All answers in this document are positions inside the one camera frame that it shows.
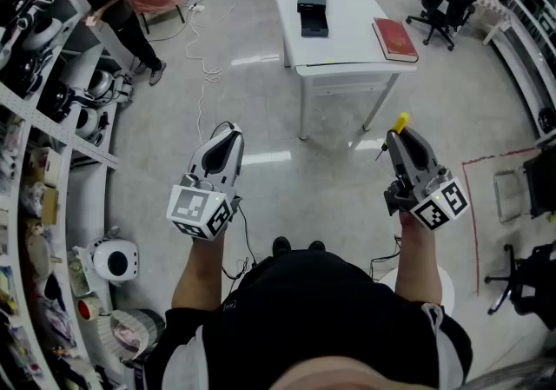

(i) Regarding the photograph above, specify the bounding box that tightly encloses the person's left forearm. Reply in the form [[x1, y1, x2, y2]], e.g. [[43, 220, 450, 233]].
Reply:
[[170, 226, 228, 312]]

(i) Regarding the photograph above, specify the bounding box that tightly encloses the metal frame chair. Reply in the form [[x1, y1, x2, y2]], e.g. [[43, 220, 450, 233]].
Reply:
[[493, 148, 556, 225]]

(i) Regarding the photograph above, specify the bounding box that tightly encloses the long white cable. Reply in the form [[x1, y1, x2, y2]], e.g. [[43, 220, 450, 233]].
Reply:
[[184, 10, 223, 142]]

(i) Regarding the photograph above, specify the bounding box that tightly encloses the white helmet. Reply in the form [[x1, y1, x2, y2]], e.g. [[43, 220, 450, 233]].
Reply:
[[21, 17, 63, 53], [75, 107, 101, 141], [86, 69, 116, 99]]

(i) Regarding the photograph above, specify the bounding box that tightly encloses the grey ribbed waste basket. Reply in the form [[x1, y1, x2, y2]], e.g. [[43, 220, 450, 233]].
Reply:
[[96, 308, 167, 364]]

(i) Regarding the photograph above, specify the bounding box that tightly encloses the black swivel chair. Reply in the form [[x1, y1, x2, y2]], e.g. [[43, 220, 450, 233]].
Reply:
[[483, 240, 556, 332]]

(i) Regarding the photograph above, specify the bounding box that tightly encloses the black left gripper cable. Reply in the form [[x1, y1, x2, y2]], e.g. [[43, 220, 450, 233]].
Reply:
[[220, 204, 258, 281]]

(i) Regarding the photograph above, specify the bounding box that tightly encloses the person's right forearm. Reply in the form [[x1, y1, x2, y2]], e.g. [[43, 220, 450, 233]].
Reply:
[[394, 210, 444, 307]]

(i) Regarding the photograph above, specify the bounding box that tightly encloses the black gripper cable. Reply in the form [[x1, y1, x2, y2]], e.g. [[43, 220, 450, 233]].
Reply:
[[220, 204, 258, 281], [368, 234, 403, 281]]

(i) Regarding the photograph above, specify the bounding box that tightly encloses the black helmet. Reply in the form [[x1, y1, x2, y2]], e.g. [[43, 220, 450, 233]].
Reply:
[[37, 81, 78, 121]]

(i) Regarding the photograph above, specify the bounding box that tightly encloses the red hardcover book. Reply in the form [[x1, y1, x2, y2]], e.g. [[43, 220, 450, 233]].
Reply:
[[371, 17, 420, 64]]

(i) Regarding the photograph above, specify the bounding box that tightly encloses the white round robot head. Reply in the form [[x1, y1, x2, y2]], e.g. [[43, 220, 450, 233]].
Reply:
[[91, 238, 140, 284]]

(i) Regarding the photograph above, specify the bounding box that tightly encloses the white square table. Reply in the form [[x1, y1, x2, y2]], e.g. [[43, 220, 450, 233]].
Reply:
[[274, 0, 419, 151]]

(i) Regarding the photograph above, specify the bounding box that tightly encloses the long white shelving unit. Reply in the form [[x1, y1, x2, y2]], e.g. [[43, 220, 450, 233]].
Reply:
[[0, 0, 119, 390]]

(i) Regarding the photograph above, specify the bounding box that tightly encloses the yellow-handled screwdriver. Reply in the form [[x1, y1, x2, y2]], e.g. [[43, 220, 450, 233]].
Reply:
[[375, 111, 411, 162]]

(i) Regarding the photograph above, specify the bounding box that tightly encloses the person's black shirt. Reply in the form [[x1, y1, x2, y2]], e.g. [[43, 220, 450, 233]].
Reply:
[[145, 248, 474, 390]]

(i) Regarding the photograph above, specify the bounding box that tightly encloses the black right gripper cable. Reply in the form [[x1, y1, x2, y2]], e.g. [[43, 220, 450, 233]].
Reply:
[[368, 234, 403, 281]]

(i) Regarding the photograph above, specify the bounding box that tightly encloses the black container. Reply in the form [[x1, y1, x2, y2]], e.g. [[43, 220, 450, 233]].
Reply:
[[296, 0, 330, 38]]

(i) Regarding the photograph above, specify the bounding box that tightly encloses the cardboard box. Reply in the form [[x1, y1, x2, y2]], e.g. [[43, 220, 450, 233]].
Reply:
[[40, 185, 61, 225]]

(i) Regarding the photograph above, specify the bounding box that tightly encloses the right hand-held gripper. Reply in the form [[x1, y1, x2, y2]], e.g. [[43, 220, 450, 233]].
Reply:
[[382, 126, 471, 233]]

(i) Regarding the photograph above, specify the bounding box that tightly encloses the white round stool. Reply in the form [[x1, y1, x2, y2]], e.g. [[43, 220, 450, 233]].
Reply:
[[376, 265, 456, 317]]

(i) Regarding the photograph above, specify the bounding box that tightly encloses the white window-side shelf rack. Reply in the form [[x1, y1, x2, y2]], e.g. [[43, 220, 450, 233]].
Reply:
[[480, 0, 556, 147]]

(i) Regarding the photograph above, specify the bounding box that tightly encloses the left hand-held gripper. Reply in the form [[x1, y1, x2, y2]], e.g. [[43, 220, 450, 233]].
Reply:
[[166, 126, 246, 242]]

